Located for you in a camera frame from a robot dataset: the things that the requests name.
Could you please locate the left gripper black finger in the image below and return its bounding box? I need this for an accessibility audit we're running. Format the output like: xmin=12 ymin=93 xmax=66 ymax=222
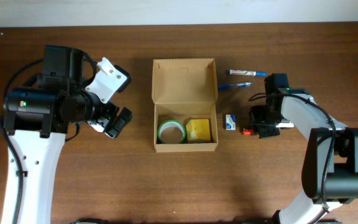
xmin=104 ymin=107 xmax=132 ymax=138
xmin=114 ymin=65 xmax=132 ymax=93

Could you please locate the red grey stapler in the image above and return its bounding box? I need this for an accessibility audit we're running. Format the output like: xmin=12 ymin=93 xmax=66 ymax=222
xmin=242 ymin=129 xmax=254 ymax=136

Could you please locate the blue white staples box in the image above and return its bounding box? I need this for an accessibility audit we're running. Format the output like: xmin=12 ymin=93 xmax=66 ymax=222
xmin=225 ymin=114 xmax=236 ymax=131

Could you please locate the green tape roll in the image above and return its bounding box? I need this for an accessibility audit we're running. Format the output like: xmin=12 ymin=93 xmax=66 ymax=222
xmin=157 ymin=119 xmax=186 ymax=144

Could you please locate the brown cardboard box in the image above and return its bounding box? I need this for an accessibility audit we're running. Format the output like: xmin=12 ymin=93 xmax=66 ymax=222
xmin=152 ymin=58 xmax=218 ymax=153

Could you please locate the yellow sticky note pad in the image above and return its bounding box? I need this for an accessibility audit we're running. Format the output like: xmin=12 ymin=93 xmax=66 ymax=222
xmin=185 ymin=119 xmax=211 ymax=144

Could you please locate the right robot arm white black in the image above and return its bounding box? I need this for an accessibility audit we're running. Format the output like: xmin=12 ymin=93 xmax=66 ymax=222
xmin=249 ymin=73 xmax=358 ymax=224

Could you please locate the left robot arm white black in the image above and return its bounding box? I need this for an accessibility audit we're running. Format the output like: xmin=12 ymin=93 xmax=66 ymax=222
xmin=0 ymin=45 xmax=132 ymax=223

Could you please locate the blue ballpoint pen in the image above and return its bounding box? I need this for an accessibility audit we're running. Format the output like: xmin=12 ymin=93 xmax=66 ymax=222
xmin=218 ymin=82 xmax=254 ymax=90

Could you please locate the blue white marker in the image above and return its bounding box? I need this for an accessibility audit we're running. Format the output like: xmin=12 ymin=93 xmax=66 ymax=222
xmin=227 ymin=70 xmax=267 ymax=77

